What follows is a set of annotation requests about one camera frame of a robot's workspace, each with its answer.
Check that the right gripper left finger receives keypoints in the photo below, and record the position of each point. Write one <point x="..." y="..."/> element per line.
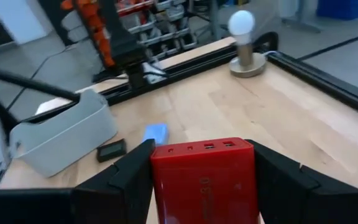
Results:
<point x="104" y="199"/>

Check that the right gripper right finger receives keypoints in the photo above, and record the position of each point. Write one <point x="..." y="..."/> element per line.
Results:
<point x="291" y="199"/>

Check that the small dark display device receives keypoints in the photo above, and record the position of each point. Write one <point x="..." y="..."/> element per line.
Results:
<point x="111" y="150"/>

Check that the light blue cube charger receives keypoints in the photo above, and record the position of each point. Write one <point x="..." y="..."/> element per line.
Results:
<point x="155" y="132"/>

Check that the red block USB charger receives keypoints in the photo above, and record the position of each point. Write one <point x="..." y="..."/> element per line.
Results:
<point x="204" y="174"/>

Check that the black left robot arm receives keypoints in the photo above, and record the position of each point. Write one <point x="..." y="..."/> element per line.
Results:
<point x="123" y="37"/>

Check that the grey plastic bin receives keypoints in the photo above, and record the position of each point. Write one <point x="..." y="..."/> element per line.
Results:
<point x="64" y="143"/>

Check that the white cabinet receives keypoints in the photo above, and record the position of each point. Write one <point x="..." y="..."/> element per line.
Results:
<point x="17" y="18"/>

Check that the white bulb brass lamp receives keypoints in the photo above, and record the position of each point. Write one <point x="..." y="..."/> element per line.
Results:
<point x="245" y="53"/>

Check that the grey desk foot bar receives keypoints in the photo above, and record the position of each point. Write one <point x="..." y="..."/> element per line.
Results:
<point x="303" y="26"/>

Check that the storage bin rack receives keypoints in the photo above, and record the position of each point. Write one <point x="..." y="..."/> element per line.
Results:
<point x="166" y="28"/>

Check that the blue storage crate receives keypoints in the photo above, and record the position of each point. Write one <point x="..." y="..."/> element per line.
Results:
<point x="346" y="9"/>

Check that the black aluminium table frame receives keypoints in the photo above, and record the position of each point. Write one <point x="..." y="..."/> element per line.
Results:
<point x="182" y="70"/>

